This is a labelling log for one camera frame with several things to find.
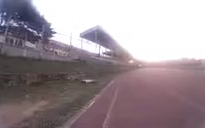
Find flat grey slab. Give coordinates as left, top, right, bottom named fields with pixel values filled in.
left=80, top=78, right=97, bottom=84

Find roofed grandstand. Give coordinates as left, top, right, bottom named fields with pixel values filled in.
left=79, top=25, right=135, bottom=63

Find pale kerb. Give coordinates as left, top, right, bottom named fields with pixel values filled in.
left=60, top=79, right=117, bottom=128

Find red running track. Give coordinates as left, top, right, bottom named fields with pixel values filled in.
left=68, top=67, right=205, bottom=128

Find grass strip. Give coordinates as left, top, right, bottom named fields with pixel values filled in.
left=0, top=54, right=138, bottom=128

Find dark tree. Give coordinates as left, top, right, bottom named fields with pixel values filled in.
left=0, top=0, right=57, bottom=48

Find building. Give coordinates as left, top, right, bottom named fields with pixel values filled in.
left=0, top=28, right=41, bottom=49

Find wire fence with posts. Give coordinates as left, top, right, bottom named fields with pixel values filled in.
left=0, top=8, right=106, bottom=58

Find grey concrete wall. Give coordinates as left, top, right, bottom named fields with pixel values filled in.
left=0, top=39, right=131, bottom=66

